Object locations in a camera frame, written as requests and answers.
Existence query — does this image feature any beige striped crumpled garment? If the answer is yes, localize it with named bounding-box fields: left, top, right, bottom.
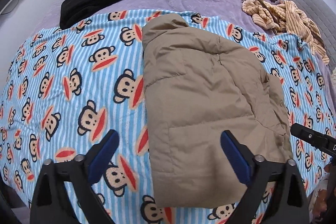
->
left=242, top=0, right=330, bottom=65

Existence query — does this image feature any person's right hand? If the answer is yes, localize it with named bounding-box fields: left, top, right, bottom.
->
left=312, top=163, right=335, bottom=223

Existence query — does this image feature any blue striped monkey blanket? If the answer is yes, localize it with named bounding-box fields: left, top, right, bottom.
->
left=1, top=9, right=335, bottom=223

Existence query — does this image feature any grey quilted headboard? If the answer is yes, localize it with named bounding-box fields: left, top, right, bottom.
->
left=290, top=0, right=336, bottom=71

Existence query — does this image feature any tan puffer jacket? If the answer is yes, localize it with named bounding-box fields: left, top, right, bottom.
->
left=142, top=14, right=293, bottom=209

